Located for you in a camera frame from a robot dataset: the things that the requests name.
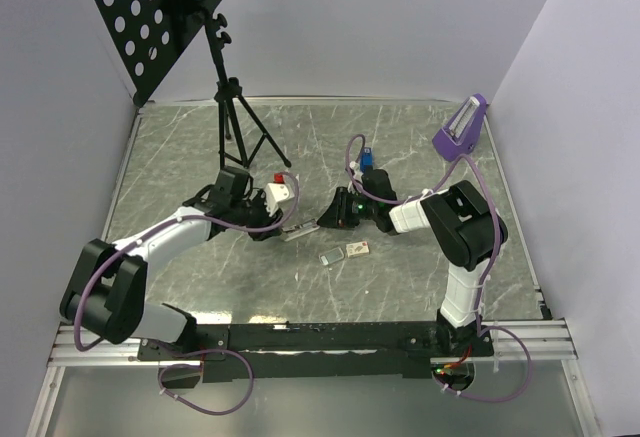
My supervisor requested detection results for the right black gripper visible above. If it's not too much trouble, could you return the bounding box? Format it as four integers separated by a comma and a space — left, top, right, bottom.
317, 187, 378, 229

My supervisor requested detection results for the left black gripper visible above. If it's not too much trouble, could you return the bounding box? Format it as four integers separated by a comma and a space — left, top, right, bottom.
231, 189, 284, 241

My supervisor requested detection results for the small white staple box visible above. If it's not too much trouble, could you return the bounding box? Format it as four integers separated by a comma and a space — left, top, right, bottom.
345, 241, 370, 258

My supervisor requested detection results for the silver staple tray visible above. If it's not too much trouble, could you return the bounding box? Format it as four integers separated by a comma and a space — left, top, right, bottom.
319, 247, 345, 266

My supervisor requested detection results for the beige white stapler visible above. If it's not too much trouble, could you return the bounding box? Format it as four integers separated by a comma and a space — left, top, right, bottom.
280, 219, 319, 242

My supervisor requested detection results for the blue black stapler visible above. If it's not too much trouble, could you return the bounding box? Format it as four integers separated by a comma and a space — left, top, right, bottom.
359, 146, 374, 173

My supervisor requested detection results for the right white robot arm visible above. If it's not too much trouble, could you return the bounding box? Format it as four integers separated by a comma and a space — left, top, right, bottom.
317, 168, 508, 355

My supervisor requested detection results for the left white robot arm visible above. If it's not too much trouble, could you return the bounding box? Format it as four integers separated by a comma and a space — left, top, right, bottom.
59, 166, 299, 359

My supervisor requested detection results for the purple metronome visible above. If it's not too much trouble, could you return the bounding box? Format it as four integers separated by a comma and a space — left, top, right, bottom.
432, 94, 487, 162

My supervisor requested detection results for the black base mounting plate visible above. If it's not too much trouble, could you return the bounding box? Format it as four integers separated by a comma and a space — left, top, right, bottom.
138, 321, 494, 383

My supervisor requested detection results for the black perforated music stand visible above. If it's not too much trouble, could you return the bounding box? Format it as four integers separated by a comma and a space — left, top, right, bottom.
94, 0, 291, 168

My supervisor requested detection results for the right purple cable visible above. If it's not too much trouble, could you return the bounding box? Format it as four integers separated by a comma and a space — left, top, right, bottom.
344, 134, 534, 402

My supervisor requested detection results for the purple cable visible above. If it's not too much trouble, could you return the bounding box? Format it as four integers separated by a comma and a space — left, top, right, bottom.
73, 171, 301, 414
344, 134, 534, 402

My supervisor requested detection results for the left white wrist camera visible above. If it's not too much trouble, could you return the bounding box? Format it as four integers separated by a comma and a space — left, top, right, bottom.
263, 172, 300, 217

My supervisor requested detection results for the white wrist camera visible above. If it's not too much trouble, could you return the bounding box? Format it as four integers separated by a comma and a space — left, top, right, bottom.
348, 161, 363, 182
263, 172, 300, 217

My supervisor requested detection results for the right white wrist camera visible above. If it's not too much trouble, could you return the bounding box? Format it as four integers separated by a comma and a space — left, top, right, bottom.
348, 161, 363, 182

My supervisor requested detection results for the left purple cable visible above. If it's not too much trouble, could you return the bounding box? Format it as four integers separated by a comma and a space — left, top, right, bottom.
73, 171, 301, 414

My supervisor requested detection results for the aluminium rail frame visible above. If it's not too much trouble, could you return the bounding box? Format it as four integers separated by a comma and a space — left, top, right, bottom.
26, 320, 603, 436

